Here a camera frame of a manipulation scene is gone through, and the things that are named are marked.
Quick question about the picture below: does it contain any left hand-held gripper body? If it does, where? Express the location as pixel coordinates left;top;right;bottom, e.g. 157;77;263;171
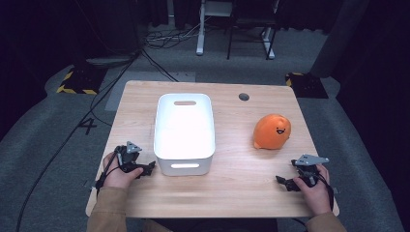
114;140;143;173

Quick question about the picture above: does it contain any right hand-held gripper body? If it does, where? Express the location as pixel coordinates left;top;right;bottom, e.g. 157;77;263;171
290;154;331;189

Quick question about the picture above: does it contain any person's left hand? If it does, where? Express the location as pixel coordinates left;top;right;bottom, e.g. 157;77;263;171
102;151;145;189

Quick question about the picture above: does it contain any person's right hand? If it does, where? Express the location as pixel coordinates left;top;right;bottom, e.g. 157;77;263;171
292;163;334;217

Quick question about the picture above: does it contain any white plastic basket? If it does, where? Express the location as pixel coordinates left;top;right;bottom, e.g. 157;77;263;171
153;92;217;177

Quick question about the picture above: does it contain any orange plush toy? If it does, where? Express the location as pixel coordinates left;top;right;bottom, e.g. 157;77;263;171
252;113;292;151

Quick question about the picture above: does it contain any black yellow-striped stand base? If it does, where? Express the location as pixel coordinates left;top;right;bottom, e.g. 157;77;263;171
55;65;108;96
284;72;330;100

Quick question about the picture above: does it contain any white desk leg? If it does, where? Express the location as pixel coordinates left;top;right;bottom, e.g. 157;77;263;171
261;27;277;61
195;0;206;57

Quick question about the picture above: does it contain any right hand-held gripper cable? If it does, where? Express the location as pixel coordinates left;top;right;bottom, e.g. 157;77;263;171
316;173;336;211

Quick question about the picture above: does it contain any hand-held gripper cable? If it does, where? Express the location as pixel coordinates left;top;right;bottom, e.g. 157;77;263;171
94;154;121;196
316;173;336;211

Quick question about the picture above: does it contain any left hand-held gripper cable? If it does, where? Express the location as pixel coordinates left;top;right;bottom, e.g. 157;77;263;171
94;154;121;196

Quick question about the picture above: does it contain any long black floor cable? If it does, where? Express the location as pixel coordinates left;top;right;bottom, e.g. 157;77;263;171
15;47;143;232

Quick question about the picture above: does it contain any bundle of floor cables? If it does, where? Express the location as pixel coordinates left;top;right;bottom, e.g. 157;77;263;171
143;22;199;50

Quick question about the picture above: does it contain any black metal frame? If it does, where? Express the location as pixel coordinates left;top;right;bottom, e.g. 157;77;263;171
225;14;278;61

